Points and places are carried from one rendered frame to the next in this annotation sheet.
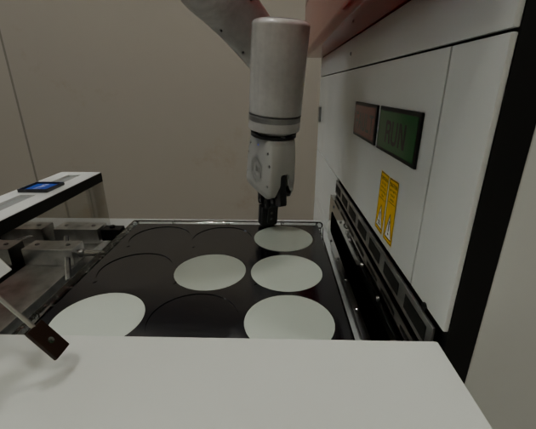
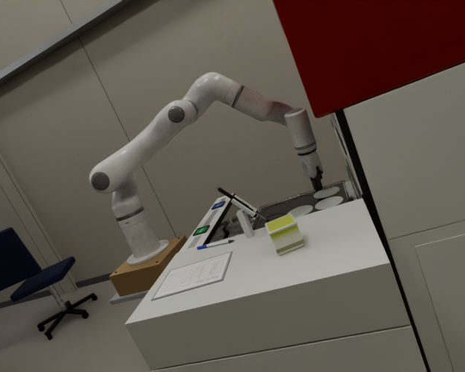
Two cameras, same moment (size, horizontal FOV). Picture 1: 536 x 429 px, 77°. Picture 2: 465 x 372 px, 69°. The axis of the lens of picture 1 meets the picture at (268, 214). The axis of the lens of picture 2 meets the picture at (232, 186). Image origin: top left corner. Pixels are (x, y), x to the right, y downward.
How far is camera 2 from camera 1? 0.78 m
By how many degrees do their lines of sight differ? 18
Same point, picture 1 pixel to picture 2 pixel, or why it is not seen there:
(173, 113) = (240, 144)
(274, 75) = (299, 132)
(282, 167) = (314, 163)
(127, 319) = not seen: hidden behind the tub
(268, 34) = (291, 119)
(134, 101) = (213, 146)
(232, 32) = (277, 119)
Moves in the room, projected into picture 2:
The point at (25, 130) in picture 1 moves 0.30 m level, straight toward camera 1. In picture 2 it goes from (153, 190) to (158, 192)
